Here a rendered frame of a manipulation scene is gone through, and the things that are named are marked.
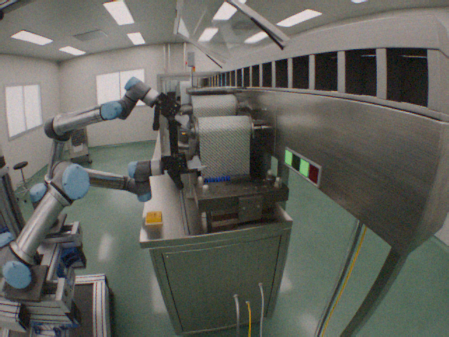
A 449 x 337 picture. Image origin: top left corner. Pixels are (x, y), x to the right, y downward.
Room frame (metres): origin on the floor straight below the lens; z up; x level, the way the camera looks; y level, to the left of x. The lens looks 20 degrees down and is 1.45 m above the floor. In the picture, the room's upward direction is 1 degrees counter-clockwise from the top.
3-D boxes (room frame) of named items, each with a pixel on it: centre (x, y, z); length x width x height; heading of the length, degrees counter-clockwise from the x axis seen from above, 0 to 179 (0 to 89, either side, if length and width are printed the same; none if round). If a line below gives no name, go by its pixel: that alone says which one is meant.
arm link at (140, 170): (0.95, 0.38, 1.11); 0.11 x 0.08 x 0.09; 103
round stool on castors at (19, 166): (2.64, 3.54, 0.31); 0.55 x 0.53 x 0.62; 13
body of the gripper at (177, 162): (0.98, 0.23, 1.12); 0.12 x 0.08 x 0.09; 103
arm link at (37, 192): (0.85, 1.03, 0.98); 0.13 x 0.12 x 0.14; 1
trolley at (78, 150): (4.58, 3.48, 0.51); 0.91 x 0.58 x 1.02; 37
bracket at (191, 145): (1.09, 0.18, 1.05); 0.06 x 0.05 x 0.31; 103
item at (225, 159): (1.04, -0.01, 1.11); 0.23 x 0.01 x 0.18; 103
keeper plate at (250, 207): (0.84, -0.11, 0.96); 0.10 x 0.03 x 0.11; 103
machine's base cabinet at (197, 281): (2.00, 0.29, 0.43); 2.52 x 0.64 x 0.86; 13
